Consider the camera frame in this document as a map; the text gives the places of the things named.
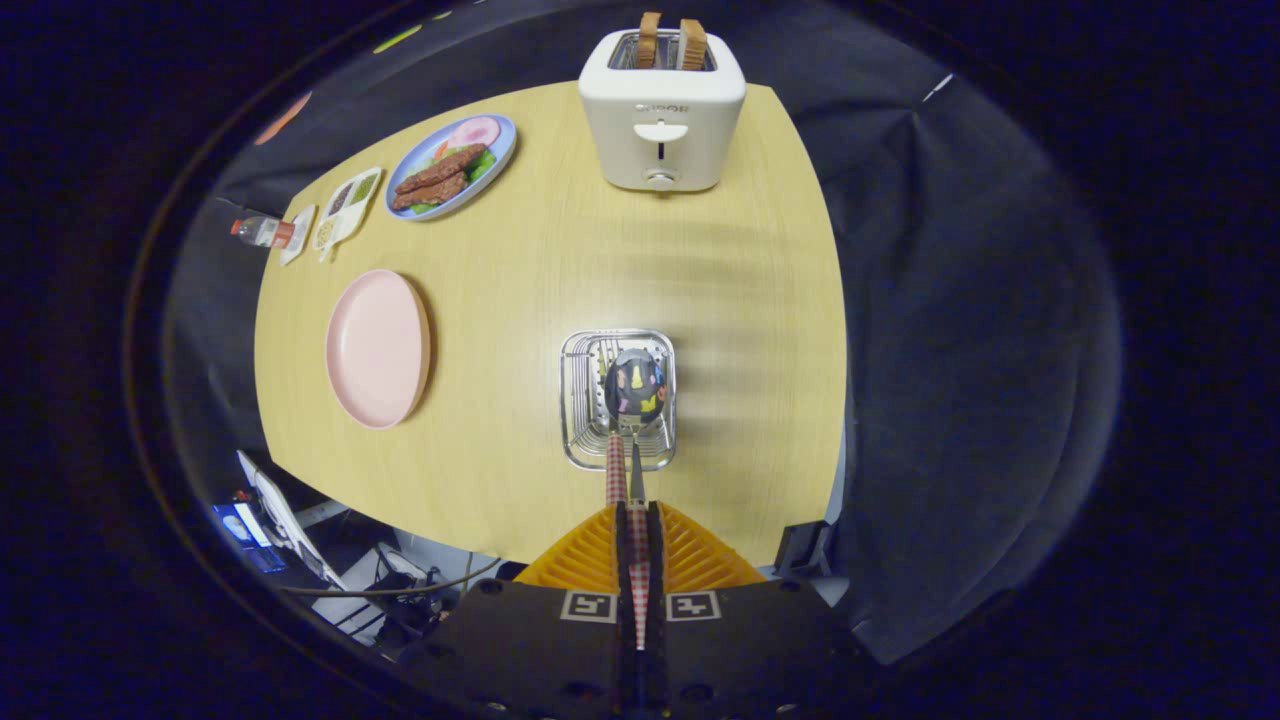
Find blue plate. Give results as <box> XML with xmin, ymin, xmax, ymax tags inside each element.
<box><xmin>385</xmin><ymin>114</ymin><xmax>518</xmax><ymax>221</ymax></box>

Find clear water bottle red label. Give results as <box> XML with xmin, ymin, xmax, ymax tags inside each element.
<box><xmin>230</xmin><ymin>216</ymin><xmax>297</xmax><ymax>249</ymax></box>

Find spoon with checked handle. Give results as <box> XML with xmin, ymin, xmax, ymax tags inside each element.
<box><xmin>603</xmin><ymin>347</ymin><xmax>668</xmax><ymax>651</ymax></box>

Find open laptop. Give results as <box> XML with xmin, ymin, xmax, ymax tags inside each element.
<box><xmin>212</xmin><ymin>450</ymin><xmax>346</xmax><ymax>591</ymax></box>

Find fork with checked handle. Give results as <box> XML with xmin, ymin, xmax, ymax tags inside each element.
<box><xmin>604</xmin><ymin>400</ymin><xmax>629</xmax><ymax>507</ymax></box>

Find white toaster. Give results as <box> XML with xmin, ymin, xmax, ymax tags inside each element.
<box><xmin>578</xmin><ymin>27</ymin><xmax>747</xmax><ymax>193</ymax></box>

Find brown meat piece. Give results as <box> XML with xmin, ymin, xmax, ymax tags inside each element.
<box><xmin>391</xmin><ymin>172</ymin><xmax>469</xmax><ymax>212</ymax></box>
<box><xmin>395</xmin><ymin>143</ymin><xmax>488</xmax><ymax>195</ymax></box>

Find green lettuce leaves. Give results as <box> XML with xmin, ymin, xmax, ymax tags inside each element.
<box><xmin>410</xmin><ymin>148</ymin><xmax>498</xmax><ymax>214</ymax></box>

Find black cable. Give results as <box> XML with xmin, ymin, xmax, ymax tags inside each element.
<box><xmin>285</xmin><ymin>555</ymin><xmax>501</xmax><ymax>601</ymax></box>

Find metal wire rack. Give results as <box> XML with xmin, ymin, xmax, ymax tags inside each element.
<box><xmin>559</xmin><ymin>329</ymin><xmax>678</xmax><ymax>472</ymax></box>

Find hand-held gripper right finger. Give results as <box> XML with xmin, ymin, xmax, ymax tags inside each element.
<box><xmin>640</xmin><ymin>500</ymin><xmax>881</xmax><ymax>720</ymax></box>

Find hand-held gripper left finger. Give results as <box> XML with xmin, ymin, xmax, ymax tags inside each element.
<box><xmin>400</xmin><ymin>500</ymin><xmax>641</xmax><ymax>720</ymax></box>

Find white divided dish with grains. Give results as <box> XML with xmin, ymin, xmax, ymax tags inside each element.
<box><xmin>311</xmin><ymin>167</ymin><xmax>383</xmax><ymax>263</ymax></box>

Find white square coaster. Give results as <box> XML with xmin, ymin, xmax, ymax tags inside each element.
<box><xmin>279</xmin><ymin>204</ymin><xmax>318</xmax><ymax>266</ymax></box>

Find pink plate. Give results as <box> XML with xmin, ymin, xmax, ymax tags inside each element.
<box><xmin>325</xmin><ymin>269</ymin><xmax>432</xmax><ymax>430</ymax></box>

